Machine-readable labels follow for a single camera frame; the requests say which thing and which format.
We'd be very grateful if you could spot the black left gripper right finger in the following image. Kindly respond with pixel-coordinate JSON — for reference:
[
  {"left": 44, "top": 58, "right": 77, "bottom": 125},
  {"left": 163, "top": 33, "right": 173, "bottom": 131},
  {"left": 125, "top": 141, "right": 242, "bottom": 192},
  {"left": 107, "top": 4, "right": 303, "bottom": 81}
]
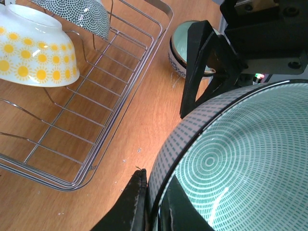
[{"left": 161, "top": 176, "right": 212, "bottom": 231}]

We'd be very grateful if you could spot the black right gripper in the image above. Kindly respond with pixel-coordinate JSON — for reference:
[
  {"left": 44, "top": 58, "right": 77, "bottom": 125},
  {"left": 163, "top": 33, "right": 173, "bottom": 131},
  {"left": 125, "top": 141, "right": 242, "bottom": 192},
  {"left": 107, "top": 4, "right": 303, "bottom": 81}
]
[{"left": 180, "top": 0, "right": 308, "bottom": 118}]

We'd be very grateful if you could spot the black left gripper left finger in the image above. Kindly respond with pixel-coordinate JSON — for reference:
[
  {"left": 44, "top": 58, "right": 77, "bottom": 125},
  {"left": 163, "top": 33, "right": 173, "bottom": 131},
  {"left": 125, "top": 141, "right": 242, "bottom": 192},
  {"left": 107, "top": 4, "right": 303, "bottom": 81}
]
[{"left": 92, "top": 168, "right": 147, "bottom": 231}]

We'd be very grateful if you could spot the pale green bowl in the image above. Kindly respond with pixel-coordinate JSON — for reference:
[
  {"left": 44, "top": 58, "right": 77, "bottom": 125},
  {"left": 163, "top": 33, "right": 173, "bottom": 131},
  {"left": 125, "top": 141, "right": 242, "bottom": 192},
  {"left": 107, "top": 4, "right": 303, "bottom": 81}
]
[{"left": 169, "top": 20, "right": 221, "bottom": 73}]

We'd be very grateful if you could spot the green ring patterned bowl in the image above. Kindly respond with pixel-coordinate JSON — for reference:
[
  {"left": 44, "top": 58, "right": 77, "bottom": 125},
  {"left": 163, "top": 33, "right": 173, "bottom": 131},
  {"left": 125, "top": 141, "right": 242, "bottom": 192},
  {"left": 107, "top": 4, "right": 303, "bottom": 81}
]
[{"left": 147, "top": 79, "right": 308, "bottom": 231}]

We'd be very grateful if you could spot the pink patterned bowl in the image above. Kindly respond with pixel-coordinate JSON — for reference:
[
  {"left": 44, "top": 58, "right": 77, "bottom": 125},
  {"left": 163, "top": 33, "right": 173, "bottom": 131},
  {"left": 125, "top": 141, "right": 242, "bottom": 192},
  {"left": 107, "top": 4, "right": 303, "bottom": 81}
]
[{"left": 32, "top": 0, "right": 110, "bottom": 39}]

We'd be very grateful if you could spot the yellow blue patterned bowl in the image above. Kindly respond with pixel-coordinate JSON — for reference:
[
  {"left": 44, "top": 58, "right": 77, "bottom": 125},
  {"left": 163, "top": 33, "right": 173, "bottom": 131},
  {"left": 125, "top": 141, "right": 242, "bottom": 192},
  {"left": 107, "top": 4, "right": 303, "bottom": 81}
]
[{"left": 0, "top": 4, "right": 79, "bottom": 88}]

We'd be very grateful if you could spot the blue floral white bowl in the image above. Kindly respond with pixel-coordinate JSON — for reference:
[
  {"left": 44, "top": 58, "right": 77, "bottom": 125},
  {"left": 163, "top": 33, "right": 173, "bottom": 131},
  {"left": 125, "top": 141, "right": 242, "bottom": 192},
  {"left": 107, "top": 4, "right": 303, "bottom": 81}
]
[{"left": 168, "top": 40, "right": 187, "bottom": 78}]

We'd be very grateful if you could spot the metal wire dish rack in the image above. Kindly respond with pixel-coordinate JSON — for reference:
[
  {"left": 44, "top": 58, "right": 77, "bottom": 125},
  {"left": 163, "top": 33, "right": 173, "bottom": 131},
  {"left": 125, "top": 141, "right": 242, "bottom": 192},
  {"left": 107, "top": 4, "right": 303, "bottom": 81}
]
[{"left": 0, "top": 0, "right": 173, "bottom": 192}]

